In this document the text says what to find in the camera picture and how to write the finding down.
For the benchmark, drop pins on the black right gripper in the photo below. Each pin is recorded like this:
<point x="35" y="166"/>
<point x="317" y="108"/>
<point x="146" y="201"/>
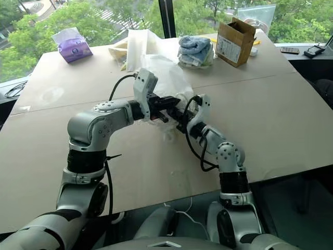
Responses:
<point x="187" y="122"/>

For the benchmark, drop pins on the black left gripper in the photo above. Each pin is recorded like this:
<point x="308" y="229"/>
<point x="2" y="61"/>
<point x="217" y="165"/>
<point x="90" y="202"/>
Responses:
<point x="153" y="104"/>

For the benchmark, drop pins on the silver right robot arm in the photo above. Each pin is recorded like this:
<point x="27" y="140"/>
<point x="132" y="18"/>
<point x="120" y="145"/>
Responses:
<point x="229" y="153"/>

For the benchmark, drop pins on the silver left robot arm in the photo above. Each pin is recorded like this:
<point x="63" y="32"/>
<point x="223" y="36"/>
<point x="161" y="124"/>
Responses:
<point x="86" y="125"/>

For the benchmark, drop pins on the clear zip bag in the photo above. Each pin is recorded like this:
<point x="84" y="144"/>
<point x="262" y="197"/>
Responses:
<point x="257" y="15"/>

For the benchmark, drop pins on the stack of blue towels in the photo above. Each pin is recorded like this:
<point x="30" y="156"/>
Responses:
<point x="195" y="50"/>

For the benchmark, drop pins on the pile of white plastic bags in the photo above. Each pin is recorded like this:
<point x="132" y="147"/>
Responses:
<point x="138" y="47"/>

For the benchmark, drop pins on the open brown cardboard box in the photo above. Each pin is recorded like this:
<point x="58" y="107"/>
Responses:
<point x="234" y="44"/>

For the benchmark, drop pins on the small white object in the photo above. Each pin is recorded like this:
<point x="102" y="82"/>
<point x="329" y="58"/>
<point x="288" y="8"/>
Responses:
<point x="254" y="51"/>

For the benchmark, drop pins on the purple tissue pack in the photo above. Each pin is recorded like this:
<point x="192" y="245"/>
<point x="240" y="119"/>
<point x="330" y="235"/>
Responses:
<point x="74" y="48"/>

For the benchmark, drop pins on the grey robot torso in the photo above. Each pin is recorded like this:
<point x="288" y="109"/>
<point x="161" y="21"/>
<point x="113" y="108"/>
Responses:
<point x="166" y="243"/>

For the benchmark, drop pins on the dark rounded shape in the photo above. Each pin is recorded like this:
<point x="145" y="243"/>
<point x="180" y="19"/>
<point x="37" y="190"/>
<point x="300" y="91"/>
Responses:
<point x="325" y="91"/>

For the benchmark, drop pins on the black handheld device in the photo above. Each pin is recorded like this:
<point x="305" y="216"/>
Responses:
<point x="314" y="50"/>

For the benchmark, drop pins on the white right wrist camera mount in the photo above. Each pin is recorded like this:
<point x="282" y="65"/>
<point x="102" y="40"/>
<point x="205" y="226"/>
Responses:
<point x="204" y="106"/>

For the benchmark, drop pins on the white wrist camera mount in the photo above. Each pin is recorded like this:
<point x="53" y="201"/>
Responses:
<point x="204" y="106"/>
<point x="142" y="83"/>

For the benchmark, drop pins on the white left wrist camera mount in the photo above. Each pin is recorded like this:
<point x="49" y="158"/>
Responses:
<point x="142" y="83"/>

